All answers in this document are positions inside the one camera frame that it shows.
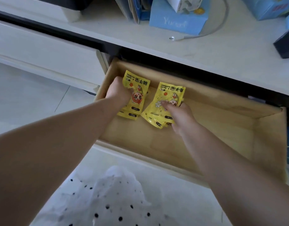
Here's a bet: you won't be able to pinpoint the person's right hand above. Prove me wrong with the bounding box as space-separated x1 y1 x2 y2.
161 100 199 137

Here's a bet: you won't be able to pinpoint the person's left hand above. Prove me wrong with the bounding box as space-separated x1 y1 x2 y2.
104 76 135 109

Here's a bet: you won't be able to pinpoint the yellow packets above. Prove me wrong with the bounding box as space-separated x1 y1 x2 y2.
141 82 186 130
116 70 151 122

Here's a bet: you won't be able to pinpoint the light wooden drawer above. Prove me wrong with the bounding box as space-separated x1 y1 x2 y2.
94 57 288 187

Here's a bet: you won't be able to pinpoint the person's left forearm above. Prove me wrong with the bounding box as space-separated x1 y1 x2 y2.
0 99 127 226

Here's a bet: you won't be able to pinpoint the person's right forearm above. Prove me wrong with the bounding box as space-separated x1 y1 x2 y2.
179 122 289 226

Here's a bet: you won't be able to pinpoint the white cabinet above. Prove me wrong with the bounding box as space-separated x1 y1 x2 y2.
0 0 289 189

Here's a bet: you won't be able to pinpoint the blue and white folders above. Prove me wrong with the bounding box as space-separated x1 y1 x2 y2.
114 0 152 24

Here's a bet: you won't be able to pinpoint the light blue tissue box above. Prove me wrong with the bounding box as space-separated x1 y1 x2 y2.
149 0 211 36

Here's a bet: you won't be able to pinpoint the white polka dot dress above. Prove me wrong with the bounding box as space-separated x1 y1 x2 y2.
32 166 174 226

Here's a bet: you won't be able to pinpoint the white tissue pack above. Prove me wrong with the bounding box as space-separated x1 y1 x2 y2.
164 0 204 13

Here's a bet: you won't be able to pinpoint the small black object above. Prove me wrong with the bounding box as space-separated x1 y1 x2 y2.
273 28 289 59

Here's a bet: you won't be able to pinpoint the blue cardboard box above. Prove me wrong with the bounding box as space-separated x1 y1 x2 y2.
241 0 289 21

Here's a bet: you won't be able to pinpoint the grey cable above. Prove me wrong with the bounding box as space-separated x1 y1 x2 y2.
169 0 230 42

